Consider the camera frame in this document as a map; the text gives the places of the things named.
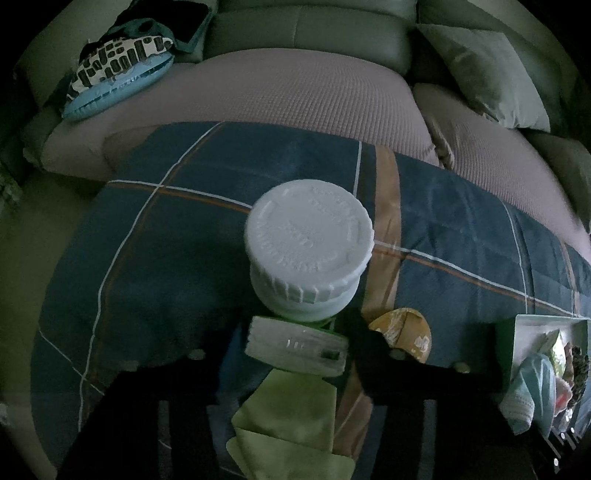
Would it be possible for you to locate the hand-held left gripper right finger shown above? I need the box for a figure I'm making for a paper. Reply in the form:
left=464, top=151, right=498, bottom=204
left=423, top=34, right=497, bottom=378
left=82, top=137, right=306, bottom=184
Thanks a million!
left=339, top=316, right=543, bottom=480

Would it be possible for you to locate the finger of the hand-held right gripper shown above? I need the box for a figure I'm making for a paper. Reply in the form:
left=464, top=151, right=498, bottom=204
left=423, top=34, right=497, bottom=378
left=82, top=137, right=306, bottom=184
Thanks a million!
left=547, top=411, right=591, bottom=478

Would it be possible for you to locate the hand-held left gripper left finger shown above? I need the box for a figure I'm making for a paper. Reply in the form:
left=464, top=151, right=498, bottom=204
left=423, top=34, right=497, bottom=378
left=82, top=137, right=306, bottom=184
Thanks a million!
left=55, top=320, right=252, bottom=480

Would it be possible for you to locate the pink and red chenille flower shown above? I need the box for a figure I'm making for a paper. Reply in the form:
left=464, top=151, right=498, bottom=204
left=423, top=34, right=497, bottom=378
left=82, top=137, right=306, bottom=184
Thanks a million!
left=553, top=376, right=575, bottom=414

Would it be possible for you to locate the green-edged white cardboard box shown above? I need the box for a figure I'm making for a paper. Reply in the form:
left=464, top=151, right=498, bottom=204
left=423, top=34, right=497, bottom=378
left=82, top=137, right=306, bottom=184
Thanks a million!
left=496, top=314, right=591, bottom=439

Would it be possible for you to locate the white-capped green label bottle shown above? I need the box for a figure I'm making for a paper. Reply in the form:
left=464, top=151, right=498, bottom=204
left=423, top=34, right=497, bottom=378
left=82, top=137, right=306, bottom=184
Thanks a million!
left=243, top=180, right=375, bottom=324

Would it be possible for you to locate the teal knitted cloth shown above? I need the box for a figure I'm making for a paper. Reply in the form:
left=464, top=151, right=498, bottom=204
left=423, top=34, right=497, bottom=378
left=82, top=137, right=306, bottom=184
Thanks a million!
left=500, top=353, right=558, bottom=435

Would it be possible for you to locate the light green cloth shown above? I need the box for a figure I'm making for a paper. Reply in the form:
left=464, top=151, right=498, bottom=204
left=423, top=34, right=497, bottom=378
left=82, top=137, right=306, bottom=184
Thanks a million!
left=225, top=369, right=356, bottom=480

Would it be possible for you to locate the blue plaid blanket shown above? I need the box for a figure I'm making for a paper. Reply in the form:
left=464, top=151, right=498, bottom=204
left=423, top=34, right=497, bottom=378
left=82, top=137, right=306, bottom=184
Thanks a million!
left=31, top=121, right=591, bottom=480

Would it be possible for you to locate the grey sofa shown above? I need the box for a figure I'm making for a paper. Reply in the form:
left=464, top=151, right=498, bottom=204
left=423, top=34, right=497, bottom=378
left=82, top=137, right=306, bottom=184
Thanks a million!
left=39, top=50, right=591, bottom=252

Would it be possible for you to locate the black-white patterned blue cushion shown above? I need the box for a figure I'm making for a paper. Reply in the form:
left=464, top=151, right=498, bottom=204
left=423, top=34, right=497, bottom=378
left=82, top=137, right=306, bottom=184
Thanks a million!
left=62, top=34, right=175, bottom=121

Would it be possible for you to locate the grey throw pillow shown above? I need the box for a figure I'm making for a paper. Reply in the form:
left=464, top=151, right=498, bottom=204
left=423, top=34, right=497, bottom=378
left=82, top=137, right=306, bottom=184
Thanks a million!
left=416, top=23, right=551, bottom=134

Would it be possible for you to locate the green sofa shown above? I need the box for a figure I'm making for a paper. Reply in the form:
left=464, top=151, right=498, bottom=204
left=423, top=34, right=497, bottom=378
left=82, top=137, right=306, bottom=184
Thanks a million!
left=14, top=0, right=591, bottom=153

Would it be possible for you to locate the black tablet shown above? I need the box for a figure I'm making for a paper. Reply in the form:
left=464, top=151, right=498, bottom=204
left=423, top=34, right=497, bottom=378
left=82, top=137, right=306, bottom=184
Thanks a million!
left=173, top=2, right=214, bottom=52

